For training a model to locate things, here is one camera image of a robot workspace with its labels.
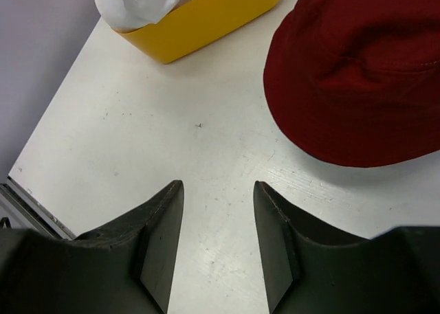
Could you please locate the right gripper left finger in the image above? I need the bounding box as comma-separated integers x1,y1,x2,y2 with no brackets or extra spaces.
1,180,184,313

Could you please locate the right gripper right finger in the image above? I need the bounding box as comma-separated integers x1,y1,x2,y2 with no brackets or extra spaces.
253,181,439,313

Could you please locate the dark red hat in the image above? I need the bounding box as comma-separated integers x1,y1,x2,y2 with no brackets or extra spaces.
263,0,439,168

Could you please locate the white hat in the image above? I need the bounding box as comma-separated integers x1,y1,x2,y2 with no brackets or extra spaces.
94,0,191,32

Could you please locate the yellow bin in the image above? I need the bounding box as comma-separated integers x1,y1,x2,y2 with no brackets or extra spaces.
117,0,281,64

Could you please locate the aluminium rail frame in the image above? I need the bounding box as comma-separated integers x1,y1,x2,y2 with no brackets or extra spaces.
1,177,76,240

